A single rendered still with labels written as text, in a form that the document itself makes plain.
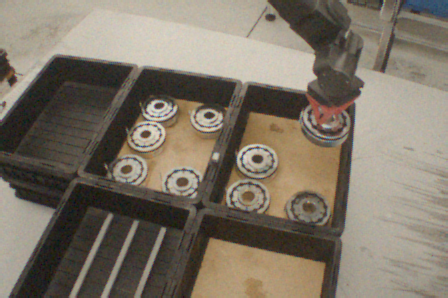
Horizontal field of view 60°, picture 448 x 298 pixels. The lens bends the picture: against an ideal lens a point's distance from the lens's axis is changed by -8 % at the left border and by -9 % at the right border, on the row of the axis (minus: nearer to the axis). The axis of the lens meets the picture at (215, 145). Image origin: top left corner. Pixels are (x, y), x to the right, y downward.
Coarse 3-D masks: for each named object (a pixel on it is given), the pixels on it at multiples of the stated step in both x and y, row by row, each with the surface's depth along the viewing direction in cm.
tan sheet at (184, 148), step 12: (180, 108) 118; (192, 108) 118; (180, 120) 115; (168, 132) 113; (180, 132) 112; (192, 132) 112; (168, 144) 110; (180, 144) 110; (192, 144) 110; (204, 144) 109; (120, 156) 108; (156, 156) 107; (168, 156) 107; (180, 156) 107; (192, 156) 107; (204, 156) 107; (156, 168) 105; (168, 168) 105; (204, 168) 104; (156, 180) 103
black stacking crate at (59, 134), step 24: (48, 72) 119; (72, 72) 125; (96, 72) 122; (120, 72) 119; (48, 96) 122; (72, 96) 124; (96, 96) 123; (24, 120) 112; (48, 120) 118; (72, 120) 117; (96, 120) 117; (0, 144) 104; (24, 144) 112; (48, 144) 112; (72, 144) 111; (0, 168) 105; (24, 168) 100
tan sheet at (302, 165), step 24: (264, 120) 114; (288, 120) 114; (240, 144) 109; (264, 144) 109; (288, 144) 108; (312, 144) 108; (288, 168) 103; (312, 168) 103; (336, 168) 103; (288, 192) 99
